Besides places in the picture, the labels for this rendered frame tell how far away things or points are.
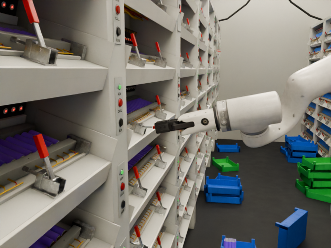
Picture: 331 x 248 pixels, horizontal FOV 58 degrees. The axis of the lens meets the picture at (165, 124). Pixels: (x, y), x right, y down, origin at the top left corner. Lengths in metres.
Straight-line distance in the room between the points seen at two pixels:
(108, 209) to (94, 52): 0.33
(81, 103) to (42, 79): 0.22
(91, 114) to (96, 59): 0.11
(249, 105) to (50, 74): 0.50
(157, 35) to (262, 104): 0.66
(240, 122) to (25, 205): 0.53
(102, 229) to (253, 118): 0.44
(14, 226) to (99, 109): 0.29
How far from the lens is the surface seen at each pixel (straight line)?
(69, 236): 0.67
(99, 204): 0.69
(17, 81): 0.39
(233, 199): 2.67
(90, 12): 0.63
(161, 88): 1.30
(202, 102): 2.69
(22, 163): 0.51
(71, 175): 0.55
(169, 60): 1.28
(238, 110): 0.78
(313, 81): 0.85
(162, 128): 0.83
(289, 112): 0.88
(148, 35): 1.32
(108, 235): 0.71
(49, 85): 0.45
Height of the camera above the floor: 1.12
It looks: 10 degrees down
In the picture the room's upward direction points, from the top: straight up
